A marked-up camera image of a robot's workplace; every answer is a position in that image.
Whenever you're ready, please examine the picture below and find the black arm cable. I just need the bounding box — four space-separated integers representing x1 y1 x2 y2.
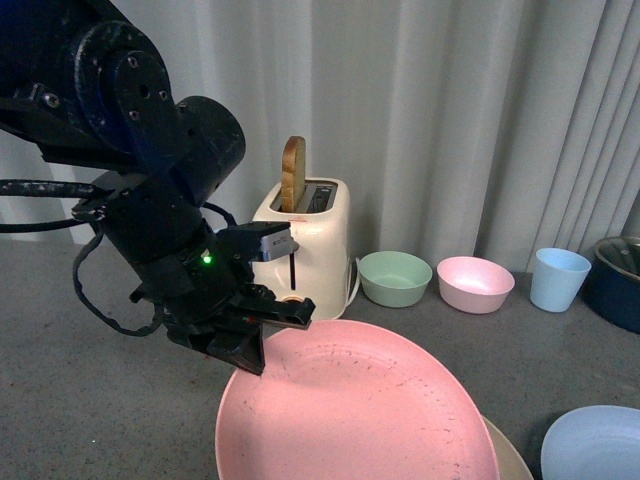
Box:
0 180 166 337

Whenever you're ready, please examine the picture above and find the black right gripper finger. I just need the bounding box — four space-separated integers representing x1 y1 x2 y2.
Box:
222 284 315 330

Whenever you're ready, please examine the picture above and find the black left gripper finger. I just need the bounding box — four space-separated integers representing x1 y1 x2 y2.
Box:
188 324 265 375

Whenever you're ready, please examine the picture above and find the pink plastic plate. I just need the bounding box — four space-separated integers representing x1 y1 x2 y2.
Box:
215 320 499 479

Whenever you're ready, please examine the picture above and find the glass pot lid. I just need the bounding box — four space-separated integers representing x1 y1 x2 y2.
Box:
594 236 639 281

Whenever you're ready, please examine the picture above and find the light blue plastic plate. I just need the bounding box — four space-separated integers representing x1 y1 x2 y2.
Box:
541 405 639 479

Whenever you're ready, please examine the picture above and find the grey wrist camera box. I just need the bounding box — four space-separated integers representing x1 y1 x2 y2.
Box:
219 221 301 263

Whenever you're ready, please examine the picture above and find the beige plastic plate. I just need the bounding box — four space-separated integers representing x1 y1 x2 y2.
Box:
483 417 534 480

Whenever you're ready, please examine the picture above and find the grey pleated curtain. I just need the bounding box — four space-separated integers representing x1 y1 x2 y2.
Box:
0 0 640 274

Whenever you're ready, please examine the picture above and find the white toaster power cord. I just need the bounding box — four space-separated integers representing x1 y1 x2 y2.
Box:
343 257 362 306

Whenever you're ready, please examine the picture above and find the dark blue pot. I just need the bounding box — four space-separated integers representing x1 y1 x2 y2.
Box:
582 253 640 334

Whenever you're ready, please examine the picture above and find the cream two-slot toaster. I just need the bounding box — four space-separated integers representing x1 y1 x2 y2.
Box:
253 178 352 320

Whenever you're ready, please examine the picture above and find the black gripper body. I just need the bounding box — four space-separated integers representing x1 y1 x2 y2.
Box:
73 172 257 345

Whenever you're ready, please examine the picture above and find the pink plastic bowl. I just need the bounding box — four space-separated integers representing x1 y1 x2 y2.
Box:
437 256 515 314

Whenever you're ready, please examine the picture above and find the green plastic bowl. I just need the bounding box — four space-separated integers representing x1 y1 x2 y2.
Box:
357 251 433 308

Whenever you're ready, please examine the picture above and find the brown bread slice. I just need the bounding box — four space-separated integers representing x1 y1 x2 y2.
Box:
281 136 306 213

